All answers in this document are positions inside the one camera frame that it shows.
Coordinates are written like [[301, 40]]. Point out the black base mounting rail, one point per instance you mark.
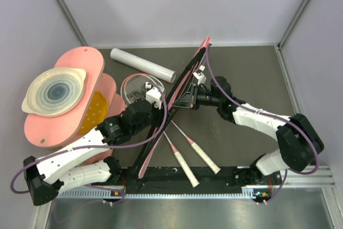
[[173, 180]]

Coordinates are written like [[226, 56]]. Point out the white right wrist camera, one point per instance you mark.
[[199, 75]]

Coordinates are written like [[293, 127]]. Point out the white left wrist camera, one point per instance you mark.
[[153, 95]]

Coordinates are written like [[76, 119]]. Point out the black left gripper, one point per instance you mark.
[[159, 121]]

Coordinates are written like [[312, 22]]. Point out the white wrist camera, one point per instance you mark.
[[153, 95], [199, 75]]

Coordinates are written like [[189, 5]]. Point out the pink white badminton racket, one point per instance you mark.
[[214, 167], [133, 88]]

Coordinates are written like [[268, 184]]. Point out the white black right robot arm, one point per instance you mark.
[[297, 139]]

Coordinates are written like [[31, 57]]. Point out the pink wooden shelf stand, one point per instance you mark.
[[57, 132]]

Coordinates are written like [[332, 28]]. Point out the white blue ceramic dish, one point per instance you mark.
[[55, 92]]

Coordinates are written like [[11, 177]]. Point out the white shuttlecock tube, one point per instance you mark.
[[143, 65]]

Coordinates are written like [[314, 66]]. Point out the aluminium frame rail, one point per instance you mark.
[[305, 201]]

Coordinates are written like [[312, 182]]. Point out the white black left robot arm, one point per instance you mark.
[[48, 176]]

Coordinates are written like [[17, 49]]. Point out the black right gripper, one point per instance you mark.
[[184, 102]]

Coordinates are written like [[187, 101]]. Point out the pink racket cover bag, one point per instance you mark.
[[180, 86]]

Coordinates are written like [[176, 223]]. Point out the yellow plastic plate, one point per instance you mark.
[[95, 114]]

